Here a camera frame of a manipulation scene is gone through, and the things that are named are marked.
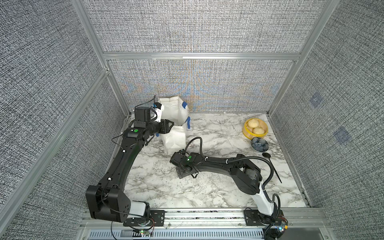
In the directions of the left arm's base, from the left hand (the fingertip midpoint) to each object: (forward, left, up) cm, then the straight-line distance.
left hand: (172, 121), depth 78 cm
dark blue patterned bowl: (-1, -55, -25) cm, 60 cm away
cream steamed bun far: (+14, -54, -21) cm, 60 cm away
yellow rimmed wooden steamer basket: (+9, -49, -23) cm, 55 cm away
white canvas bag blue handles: (+26, 0, -18) cm, 31 cm away
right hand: (-14, -6, -26) cm, 30 cm away
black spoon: (-8, -58, -27) cm, 65 cm away
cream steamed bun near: (+9, -56, -23) cm, 61 cm away
